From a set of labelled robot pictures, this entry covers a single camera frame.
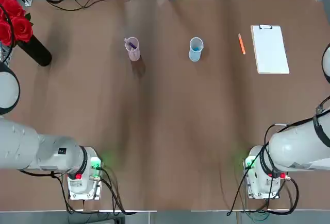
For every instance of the blue pen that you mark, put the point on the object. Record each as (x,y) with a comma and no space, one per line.
(196,48)

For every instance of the orange pencil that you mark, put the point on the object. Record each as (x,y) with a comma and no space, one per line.
(241,44)

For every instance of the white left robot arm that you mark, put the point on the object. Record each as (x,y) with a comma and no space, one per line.
(25,146)

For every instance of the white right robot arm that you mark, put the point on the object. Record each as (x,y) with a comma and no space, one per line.
(296,149)

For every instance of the translucent blue plastic cup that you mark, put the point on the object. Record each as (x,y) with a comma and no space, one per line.
(195,56)

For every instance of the translucent pink plastic cup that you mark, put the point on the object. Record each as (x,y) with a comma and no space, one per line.
(134,54)

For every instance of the purple pen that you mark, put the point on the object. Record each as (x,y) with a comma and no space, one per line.
(132,45)

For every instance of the clipboard with black clip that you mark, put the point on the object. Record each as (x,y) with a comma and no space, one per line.
(270,51)

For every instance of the white paper sheet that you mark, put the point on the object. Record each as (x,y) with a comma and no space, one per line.
(270,54)

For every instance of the black vase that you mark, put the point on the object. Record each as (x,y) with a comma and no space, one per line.
(38,51)

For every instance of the red rose bouquet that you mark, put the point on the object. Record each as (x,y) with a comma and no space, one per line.
(14,20)

